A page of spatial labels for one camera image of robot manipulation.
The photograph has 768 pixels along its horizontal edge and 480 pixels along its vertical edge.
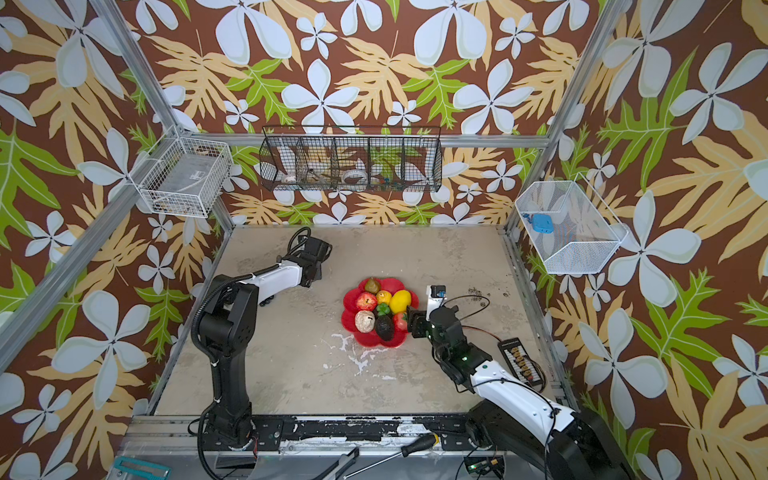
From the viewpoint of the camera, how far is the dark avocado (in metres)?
0.88

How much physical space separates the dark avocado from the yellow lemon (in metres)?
0.05

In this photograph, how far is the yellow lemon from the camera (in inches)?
36.9
